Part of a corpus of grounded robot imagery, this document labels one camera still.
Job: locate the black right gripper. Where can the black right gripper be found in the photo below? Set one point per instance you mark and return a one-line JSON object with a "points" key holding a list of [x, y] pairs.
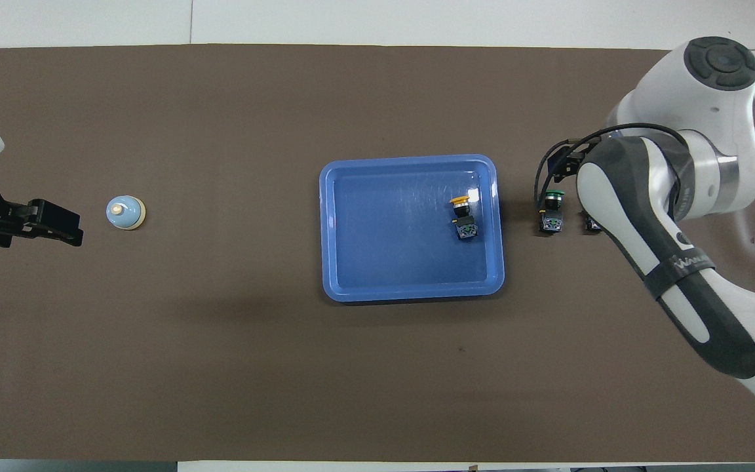
{"points": [[569, 160]]}

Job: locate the green push button switch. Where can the green push button switch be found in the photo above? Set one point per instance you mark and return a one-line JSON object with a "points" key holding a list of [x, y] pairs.
{"points": [[552, 216]]}

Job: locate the red push button switch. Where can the red push button switch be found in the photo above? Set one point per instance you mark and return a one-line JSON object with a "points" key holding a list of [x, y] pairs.
{"points": [[592, 225]]}

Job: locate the yellow push button switch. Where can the yellow push button switch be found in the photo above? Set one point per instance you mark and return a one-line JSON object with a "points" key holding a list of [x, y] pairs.
{"points": [[464, 219]]}

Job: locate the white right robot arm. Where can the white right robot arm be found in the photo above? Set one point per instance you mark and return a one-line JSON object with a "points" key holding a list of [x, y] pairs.
{"points": [[679, 98]]}

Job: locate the light blue service bell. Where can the light blue service bell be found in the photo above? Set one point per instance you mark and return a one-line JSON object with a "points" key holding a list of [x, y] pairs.
{"points": [[125, 213]]}

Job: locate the blue plastic tray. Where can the blue plastic tray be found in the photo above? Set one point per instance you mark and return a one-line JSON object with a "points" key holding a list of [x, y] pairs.
{"points": [[390, 242]]}

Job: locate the brown table mat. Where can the brown table mat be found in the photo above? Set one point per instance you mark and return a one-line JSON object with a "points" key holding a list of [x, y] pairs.
{"points": [[220, 360]]}

